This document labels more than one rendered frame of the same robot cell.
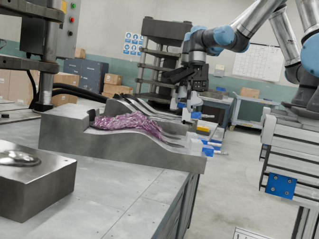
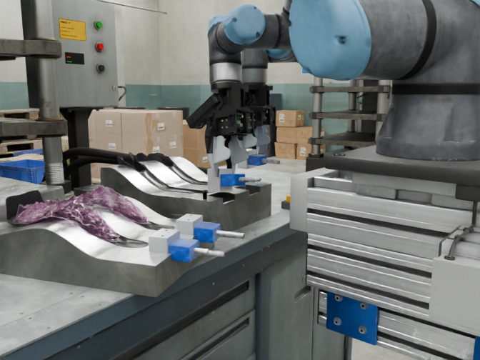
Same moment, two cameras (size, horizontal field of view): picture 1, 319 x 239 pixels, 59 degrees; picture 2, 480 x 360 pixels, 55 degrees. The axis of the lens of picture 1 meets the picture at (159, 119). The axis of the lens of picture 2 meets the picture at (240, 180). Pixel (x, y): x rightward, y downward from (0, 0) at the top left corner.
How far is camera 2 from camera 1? 0.58 m
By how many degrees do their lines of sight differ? 20
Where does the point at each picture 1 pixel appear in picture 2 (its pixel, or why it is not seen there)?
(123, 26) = not seen: hidden behind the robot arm
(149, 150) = (64, 256)
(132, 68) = not seen: hidden behind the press
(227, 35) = (244, 25)
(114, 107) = (111, 181)
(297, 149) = (353, 238)
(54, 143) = not seen: outside the picture
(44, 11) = (23, 46)
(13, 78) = (126, 141)
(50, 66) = (46, 126)
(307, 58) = (298, 44)
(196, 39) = (212, 41)
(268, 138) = (300, 218)
